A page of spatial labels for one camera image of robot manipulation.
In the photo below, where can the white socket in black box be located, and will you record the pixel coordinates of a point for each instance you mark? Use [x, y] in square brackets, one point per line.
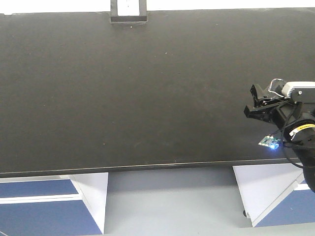
[128, 11]

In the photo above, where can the green circuit board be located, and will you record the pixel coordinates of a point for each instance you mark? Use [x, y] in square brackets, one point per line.
[270, 141]

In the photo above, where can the left blue cabinet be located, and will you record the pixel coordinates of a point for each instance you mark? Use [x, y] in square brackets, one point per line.
[64, 205]

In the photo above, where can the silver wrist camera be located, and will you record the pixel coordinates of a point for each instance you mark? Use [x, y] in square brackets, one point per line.
[301, 91]

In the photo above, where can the small clear glass beaker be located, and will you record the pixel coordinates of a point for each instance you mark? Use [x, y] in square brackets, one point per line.
[276, 86]

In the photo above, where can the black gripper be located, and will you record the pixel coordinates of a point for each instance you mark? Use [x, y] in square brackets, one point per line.
[284, 115]

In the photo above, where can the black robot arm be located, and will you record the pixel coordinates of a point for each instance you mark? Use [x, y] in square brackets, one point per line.
[301, 140]

